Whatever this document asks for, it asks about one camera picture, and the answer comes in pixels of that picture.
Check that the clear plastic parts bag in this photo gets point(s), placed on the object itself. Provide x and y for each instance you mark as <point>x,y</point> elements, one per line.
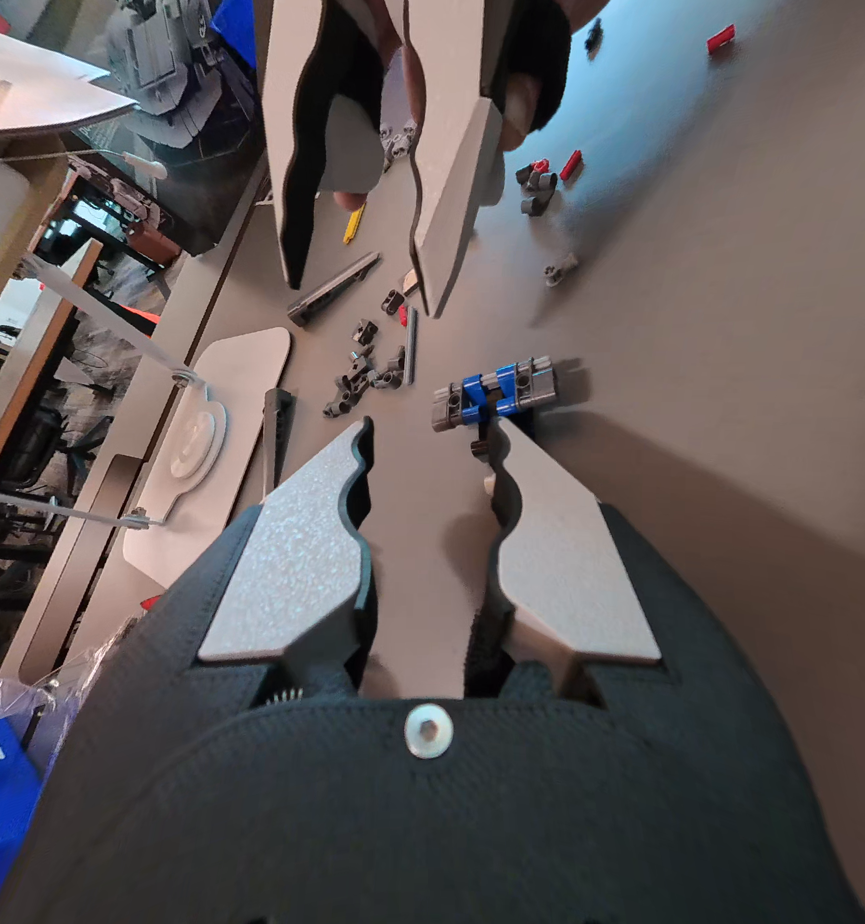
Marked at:
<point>35,686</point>

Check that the blue and grey lego assembly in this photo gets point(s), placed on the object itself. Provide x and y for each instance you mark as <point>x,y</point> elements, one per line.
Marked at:
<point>468,401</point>

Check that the dark grey lego connector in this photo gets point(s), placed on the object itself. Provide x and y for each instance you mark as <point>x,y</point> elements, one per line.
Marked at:
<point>365,330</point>

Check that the yellow lego piece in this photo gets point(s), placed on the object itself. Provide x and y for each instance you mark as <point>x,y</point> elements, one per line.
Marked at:
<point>353,225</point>

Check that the white instruction booklet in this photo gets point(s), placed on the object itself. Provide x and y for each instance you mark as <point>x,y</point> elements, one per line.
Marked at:
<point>28,79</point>

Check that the light grey lego connector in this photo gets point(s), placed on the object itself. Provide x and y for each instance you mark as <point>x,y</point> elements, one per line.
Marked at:
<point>561,267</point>

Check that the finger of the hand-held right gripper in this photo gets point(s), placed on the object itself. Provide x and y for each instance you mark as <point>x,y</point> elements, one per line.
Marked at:
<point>454,180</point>
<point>280,108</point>

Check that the white stand base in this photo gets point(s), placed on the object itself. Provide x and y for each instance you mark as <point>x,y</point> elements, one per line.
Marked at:
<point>252,361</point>

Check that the small black lego piece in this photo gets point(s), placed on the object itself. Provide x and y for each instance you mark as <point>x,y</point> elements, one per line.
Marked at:
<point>592,36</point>

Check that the person's right hand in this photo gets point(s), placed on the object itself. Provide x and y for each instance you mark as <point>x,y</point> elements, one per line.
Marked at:
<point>522,108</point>

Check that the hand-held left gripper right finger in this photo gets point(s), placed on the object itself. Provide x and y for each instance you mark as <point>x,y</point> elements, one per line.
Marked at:
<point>569,570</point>

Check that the orange metal frame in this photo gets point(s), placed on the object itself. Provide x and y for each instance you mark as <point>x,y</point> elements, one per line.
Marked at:
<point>125,317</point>

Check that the grey lego axle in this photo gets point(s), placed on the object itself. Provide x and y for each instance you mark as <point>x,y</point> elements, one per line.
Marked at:
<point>410,346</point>

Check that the black lego connector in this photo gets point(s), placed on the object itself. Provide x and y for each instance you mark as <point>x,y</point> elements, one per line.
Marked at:
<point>392,299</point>

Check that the dark grey toothed lego piece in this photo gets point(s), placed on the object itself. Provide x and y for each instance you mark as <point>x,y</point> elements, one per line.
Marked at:
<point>277,426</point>

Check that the black office chair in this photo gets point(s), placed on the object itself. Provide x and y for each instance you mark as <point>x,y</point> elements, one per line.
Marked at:
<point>35,440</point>

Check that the dark grey lego connector block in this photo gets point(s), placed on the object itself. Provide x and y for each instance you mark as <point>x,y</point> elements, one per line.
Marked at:
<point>537,189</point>

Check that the long dark grey lego beam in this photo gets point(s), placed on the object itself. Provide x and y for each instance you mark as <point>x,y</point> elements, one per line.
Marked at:
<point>331,289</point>

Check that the pile of dark lego connectors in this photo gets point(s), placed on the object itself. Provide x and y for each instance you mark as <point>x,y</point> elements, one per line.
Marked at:
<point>364,379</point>

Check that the lego set box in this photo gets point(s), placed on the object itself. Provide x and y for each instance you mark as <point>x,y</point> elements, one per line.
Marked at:
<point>179,94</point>

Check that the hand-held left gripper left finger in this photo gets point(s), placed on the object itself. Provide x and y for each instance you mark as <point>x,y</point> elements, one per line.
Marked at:
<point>288,563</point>

